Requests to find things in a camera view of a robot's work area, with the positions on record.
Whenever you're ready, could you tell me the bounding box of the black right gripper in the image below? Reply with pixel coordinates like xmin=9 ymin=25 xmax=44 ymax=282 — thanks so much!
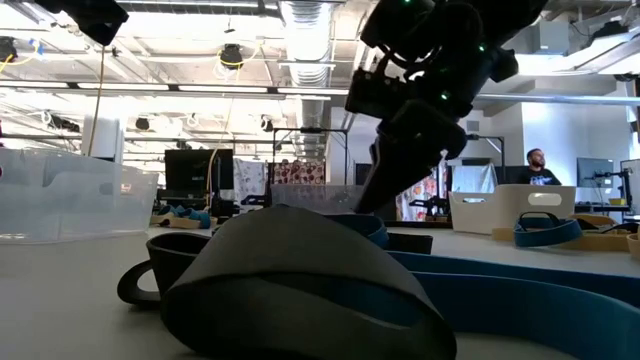
xmin=344 ymin=44 xmax=520 ymax=215

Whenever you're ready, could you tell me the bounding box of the white column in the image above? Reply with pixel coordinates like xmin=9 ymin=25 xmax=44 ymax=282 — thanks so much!
xmin=82 ymin=97 xmax=125 ymax=162

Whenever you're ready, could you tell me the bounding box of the black clothes rack frame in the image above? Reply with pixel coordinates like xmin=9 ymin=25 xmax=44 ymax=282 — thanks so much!
xmin=272 ymin=127 xmax=350 ymax=187
xmin=464 ymin=133 xmax=506 ymax=185

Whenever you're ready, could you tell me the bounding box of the colourful floral cloth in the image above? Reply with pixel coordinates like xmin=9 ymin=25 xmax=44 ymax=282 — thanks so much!
xmin=397 ymin=172 xmax=444 ymax=222

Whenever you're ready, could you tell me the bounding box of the black monitor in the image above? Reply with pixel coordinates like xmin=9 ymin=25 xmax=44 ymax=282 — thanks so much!
xmin=164 ymin=148 xmax=235 ymax=201

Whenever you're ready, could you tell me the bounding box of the clear plastic basket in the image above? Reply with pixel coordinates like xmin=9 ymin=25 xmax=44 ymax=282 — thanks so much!
xmin=0 ymin=147 xmax=160 ymax=245

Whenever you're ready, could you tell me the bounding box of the white patterned cloth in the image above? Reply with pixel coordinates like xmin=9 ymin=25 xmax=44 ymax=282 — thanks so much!
xmin=233 ymin=158 xmax=269 ymax=202

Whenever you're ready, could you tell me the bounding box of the silver ventilation duct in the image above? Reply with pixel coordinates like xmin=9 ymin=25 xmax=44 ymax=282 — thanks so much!
xmin=279 ymin=0 xmax=334 ymax=157

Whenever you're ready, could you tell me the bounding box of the thin blue rubber band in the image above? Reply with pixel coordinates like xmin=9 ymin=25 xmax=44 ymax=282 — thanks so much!
xmin=324 ymin=213 xmax=640 ymax=360

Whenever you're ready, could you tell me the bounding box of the grey translucent basket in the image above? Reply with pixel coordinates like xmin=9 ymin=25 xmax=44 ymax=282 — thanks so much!
xmin=269 ymin=184 xmax=366 ymax=216

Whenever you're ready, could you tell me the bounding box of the plain white cloth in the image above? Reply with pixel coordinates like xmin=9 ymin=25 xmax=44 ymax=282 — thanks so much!
xmin=452 ymin=164 xmax=499 ymax=194

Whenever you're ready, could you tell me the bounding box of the red dotted cloth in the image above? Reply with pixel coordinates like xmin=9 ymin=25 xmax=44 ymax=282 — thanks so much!
xmin=272 ymin=160 xmax=326 ymax=186

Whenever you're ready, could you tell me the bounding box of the black hanging cable reel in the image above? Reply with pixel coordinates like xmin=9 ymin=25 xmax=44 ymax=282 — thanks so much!
xmin=218 ymin=43 xmax=245 ymax=70

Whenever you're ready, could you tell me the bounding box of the yellow extension cable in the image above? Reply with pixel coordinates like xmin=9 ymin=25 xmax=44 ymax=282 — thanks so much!
xmin=87 ymin=45 xmax=107 ymax=157

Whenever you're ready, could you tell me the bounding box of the long ceiling light strip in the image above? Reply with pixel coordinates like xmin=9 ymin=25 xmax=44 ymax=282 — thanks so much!
xmin=0 ymin=81 xmax=351 ymax=100

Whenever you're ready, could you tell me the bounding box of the small desk monitor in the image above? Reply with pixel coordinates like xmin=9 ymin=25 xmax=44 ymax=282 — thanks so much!
xmin=576 ymin=157 xmax=615 ymax=189

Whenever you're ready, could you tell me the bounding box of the person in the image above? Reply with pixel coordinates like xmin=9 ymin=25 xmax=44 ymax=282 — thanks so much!
xmin=516 ymin=147 xmax=563 ymax=187

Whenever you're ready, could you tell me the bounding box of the white plastic basket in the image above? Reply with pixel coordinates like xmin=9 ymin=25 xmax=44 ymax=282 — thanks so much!
xmin=448 ymin=183 xmax=577 ymax=235

